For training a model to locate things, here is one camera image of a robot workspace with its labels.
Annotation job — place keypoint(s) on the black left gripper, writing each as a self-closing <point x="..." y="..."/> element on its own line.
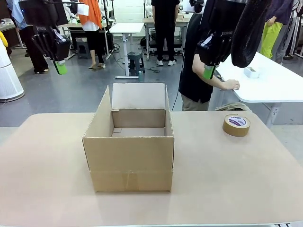
<point x="45" y="29"/>

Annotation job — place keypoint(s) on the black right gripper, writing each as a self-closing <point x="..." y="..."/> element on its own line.
<point x="225" y="34"/>

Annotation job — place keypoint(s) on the brown cardboard box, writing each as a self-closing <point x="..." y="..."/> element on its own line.
<point x="127" y="160"/>

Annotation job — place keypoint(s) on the person's right forearm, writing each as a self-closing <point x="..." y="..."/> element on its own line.
<point x="216" y="82"/>

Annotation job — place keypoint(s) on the person's right hand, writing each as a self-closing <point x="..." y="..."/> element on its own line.
<point x="229" y="85"/>

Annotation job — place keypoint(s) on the person in black t-shirt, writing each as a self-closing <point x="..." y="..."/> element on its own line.
<point x="194" y="89"/>

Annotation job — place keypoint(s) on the person in wide black trousers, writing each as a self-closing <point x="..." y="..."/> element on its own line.
<point x="35" y="59"/>

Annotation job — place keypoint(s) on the dark grey stool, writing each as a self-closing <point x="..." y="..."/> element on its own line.
<point x="82" y="48"/>

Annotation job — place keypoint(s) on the beige fabric bag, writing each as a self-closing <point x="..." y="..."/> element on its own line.
<point x="230" y="107"/>

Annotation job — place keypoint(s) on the small white box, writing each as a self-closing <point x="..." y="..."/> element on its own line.
<point x="251" y="72"/>

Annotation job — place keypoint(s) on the grey workbench desk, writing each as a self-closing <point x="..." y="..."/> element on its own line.
<point x="71" y="24"/>
<point x="148" y="20"/>

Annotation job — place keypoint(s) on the white cylindrical air purifier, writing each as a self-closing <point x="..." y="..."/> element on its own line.
<point x="9" y="80"/>

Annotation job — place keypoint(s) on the person in orange top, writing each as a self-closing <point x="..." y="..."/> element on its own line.
<point x="88" y="14"/>

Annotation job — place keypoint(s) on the person in black clothes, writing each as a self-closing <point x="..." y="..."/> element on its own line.
<point x="165" y="23"/>

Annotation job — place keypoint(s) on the brown packing tape roll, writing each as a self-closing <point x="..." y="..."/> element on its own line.
<point x="236" y="130"/>

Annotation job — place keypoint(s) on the large white table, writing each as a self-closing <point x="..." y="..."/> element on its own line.
<point x="272" y="87"/>

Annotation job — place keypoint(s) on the grey-green bottle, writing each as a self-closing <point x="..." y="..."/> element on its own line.
<point x="140" y="76"/>

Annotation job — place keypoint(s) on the person in blue shirt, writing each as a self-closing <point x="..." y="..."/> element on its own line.
<point x="16" y="16"/>

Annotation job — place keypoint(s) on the person in yellow-green trousers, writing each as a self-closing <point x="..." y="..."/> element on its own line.
<point x="272" y="37"/>

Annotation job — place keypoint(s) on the grey plastic stool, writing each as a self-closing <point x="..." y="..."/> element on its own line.
<point x="135" y="55"/>

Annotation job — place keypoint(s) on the white standing desk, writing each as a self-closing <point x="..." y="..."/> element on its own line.
<point x="126" y="28"/>

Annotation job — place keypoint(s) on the person in grey trousers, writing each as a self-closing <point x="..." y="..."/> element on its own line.
<point x="287" y="35"/>

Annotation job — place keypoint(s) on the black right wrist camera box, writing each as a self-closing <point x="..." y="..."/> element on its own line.
<point x="204" y="52"/>

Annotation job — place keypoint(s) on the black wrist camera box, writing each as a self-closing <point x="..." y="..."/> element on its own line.
<point x="204" y="52"/>
<point x="62" y="47"/>

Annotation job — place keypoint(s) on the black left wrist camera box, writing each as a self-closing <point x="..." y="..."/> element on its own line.
<point x="62" y="47"/>

